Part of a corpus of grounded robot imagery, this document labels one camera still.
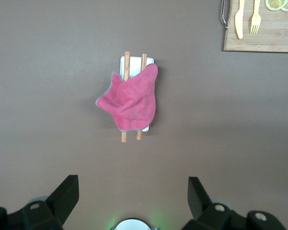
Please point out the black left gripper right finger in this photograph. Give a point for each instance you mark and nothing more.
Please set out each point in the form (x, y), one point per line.
(199, 198)

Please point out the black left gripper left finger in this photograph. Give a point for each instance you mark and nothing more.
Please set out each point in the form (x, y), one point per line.
(64, 196)

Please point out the pink microfibre cloth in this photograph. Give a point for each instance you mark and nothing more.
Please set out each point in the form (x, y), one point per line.
(134, 103)

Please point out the brown wooden rod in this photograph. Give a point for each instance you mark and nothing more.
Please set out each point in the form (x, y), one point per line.
(144, 61)
(127, 63)

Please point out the white rectangular rack base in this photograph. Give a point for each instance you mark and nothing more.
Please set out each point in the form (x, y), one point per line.
(135, 64)

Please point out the yellow plastic knife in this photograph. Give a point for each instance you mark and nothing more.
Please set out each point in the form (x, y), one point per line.
(239, 21)

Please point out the yellow plastic fork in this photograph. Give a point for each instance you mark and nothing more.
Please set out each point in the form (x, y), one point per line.
(255, 20)

